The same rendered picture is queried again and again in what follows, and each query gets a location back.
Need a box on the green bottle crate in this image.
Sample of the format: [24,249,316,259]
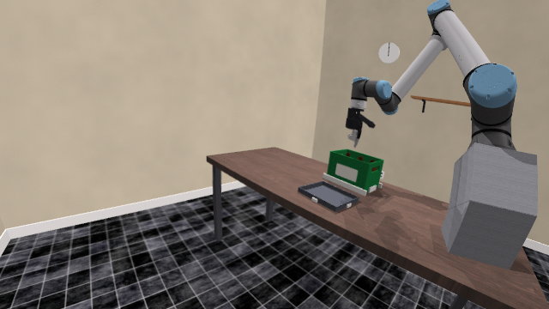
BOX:
[327,149,381,192]

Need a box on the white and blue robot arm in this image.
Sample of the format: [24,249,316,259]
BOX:
[350,0,517,151]

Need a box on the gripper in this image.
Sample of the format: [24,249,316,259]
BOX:
[346,108,364,148]

